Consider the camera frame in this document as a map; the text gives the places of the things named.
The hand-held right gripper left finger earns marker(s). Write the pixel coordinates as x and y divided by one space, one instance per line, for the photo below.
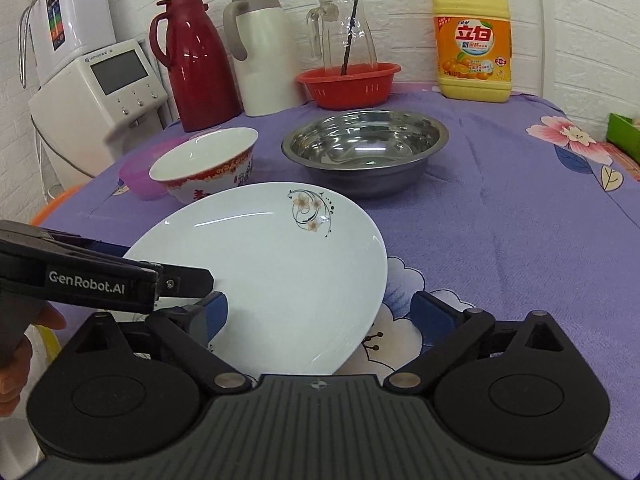
214 316

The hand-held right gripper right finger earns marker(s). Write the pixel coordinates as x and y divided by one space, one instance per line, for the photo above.
424 316

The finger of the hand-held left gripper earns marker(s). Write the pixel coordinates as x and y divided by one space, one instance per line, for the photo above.
187 282
112 251

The white floral plate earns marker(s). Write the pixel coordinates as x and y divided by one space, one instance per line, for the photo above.
280 280

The person's left hand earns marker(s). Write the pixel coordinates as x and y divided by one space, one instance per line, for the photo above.
49 319

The orange plastic stool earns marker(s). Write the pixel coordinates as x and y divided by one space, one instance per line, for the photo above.
55 205

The purple plastic bowl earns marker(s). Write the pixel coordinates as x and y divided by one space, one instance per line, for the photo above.
135 175

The purple floral tablecloth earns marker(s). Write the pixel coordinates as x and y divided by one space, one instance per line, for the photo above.
500 235

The red patterned ceramic bowl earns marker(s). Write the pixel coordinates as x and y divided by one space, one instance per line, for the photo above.
212 152

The white water dispenser with screen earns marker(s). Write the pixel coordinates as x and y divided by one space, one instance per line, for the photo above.
75 105

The stainless steel basin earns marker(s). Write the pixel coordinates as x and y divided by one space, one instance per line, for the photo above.
360 135

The red thermos jug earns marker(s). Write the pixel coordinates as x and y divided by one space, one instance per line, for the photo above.
200 70

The white thermal carafe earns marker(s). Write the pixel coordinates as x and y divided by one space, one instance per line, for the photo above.
265 60

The red plastic colander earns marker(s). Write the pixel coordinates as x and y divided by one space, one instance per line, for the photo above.
345 91

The yellow detergent bottle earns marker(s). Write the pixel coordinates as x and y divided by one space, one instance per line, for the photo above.
472 55

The green box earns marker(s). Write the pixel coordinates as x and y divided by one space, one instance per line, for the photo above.
622 132

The glass pitcher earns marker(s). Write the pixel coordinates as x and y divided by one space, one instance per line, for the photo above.
332 35

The black stirring stick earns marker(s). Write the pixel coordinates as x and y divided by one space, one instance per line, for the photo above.
351 30

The white pipe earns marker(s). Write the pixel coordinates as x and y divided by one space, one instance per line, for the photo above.
539 30

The white wall water purifier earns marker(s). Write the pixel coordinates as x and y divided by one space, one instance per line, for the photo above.
85 10

